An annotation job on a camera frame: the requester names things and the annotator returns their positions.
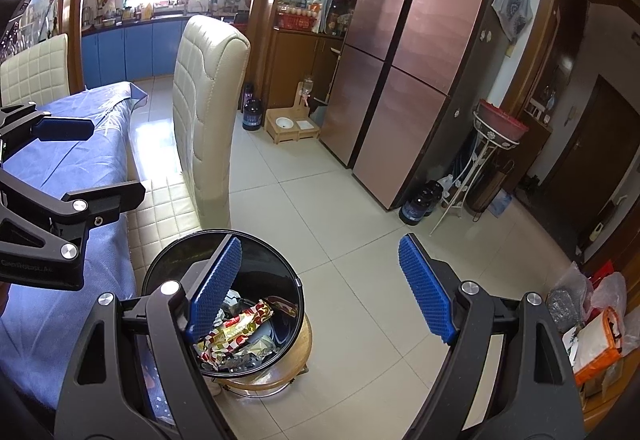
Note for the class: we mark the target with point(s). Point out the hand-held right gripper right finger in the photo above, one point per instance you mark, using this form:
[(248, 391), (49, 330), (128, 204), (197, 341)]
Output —
[(427, 290)]

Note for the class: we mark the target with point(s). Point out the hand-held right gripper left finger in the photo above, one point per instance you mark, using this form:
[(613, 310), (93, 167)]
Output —
[(212, 290)]

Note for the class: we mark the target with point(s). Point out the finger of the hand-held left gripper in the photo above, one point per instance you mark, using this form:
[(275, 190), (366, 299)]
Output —
[(65, 129), (110, 197)]

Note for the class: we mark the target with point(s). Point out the black round trash can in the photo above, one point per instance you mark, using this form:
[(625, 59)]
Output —
[(270, 270)]

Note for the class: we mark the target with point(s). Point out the blue printed tablecloth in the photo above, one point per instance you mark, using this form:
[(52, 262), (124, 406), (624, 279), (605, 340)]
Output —
[(107, 245)]

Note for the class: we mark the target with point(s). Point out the cream quilted dining chair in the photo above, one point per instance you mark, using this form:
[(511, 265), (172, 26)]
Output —
[(205, 95), (35, 70)]

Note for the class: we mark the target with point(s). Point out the dark plastic jug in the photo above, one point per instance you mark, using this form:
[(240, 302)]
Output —
[(417, 210), (251, 115), (436, 192)]

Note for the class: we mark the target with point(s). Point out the blue kitchen cabinets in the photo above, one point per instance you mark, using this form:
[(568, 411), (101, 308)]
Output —
[(135, 50)]

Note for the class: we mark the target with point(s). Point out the pale blue bag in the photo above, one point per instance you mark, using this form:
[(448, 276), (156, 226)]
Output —
[(500, 206)]

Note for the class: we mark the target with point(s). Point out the clear bag with dark contents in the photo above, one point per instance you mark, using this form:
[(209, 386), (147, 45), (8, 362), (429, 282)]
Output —
[(562, 305)]

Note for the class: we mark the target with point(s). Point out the white metal plant stand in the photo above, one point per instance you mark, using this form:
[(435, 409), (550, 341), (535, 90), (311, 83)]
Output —
[(490, 134)]

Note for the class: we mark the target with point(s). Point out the wooden pet feeder stand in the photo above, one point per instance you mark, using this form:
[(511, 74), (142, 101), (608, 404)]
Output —
[(280, 135)]

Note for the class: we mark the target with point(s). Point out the white pet bowl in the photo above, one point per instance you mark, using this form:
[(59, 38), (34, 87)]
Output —
[(283, 123)]

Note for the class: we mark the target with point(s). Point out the pink plastic bag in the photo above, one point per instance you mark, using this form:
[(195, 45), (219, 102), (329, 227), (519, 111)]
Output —
[(610, 292)]

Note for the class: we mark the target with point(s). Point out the red plastic basin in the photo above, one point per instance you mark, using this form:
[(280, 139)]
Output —
[(502, 120)]

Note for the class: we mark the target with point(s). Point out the pet water bottle dispenser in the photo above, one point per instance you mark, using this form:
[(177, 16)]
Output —
[(307, 88)]

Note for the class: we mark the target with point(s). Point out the wooden glass display cabinet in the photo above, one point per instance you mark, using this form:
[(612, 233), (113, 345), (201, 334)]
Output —
[(295, 60)]

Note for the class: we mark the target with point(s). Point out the copper pink refrigerator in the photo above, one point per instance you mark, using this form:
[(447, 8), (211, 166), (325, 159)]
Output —
[(400, 45)]

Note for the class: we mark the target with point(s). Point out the red egg basket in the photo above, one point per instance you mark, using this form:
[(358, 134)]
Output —
[(297, 22)]

